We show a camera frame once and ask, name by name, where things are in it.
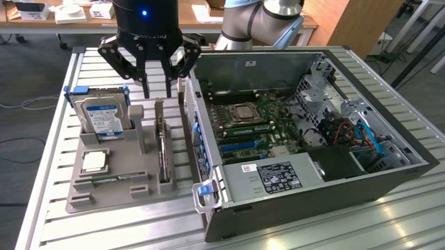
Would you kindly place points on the black fan shroud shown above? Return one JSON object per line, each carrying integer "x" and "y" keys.
{"x": 333, "y": 161}

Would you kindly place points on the brown cardboard box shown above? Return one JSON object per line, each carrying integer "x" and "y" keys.
{"x": 214, "y": 5}

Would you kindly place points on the wooden desk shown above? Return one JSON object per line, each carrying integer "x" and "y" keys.
{"x": 35, "y": 23}

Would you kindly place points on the green motherboard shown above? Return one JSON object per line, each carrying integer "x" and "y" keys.
{"x": 278, "y": 125}

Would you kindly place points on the white paper stack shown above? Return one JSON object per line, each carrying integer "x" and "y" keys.
{"x": 204, "y": 17}

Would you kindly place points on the grey power supply unit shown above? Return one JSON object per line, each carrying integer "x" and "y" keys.
{"x": 243, "y": 182}

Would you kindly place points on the blue expansion slot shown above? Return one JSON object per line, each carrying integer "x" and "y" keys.
{"x": 241, "y": 145}

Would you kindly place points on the small white printed box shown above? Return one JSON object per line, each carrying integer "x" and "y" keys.
{"x": 102, "y": 11}

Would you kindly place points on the open black PC case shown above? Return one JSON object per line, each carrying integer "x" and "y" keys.
{"x": 313, "y": 208}

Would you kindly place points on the orange book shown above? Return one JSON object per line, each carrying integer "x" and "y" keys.
{"x": 13, "y": 13}

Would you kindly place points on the blue case latch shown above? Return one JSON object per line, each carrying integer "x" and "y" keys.
{"x": 203, "y": 190}

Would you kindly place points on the grey parts rack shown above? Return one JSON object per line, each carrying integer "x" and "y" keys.
{"x": 128, "y": 161}

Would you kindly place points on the wooden cabinet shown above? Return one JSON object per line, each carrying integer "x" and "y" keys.
{"x": 354, "y": 26}

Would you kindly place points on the CPU socket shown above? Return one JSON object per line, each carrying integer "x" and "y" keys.
{"x": 245, "y": 113}

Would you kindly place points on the black expansion slot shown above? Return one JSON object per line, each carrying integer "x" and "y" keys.
{"x": 243, "y": 156}

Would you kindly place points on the hard disk with blue caddy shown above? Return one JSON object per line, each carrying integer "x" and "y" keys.
{"x": 100, "y": 117}

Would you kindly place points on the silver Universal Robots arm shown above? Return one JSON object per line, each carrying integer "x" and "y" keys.
{"x": 239, "y": 23}

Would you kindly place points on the white table frame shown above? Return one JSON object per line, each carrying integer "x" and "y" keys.
{"x": 426, "y": 32}

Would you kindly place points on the CPU chip with silver lid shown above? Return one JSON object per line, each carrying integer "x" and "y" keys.
{"x": 94, "y": 161}

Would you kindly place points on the black slanted pole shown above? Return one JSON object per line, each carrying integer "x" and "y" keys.
{"x": 417, "y": 58}

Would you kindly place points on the white floor device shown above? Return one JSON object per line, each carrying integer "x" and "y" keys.
{"x": 382, "y": 43}

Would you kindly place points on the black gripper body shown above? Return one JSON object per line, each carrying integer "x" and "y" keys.
{"x": 146, "y": 20}

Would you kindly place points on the white box with black tablet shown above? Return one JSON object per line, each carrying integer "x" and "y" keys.
{"x": 32, "y": 11}

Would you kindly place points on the silver disk bay cage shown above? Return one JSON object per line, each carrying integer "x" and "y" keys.
{"x": 313, "y": 104}

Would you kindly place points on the white box with round dish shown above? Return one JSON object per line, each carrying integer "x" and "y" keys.
{"x": 69, "y": 14}

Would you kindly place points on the low-profile graphics card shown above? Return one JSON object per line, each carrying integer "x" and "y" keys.
{"x": 163, "y": 151}

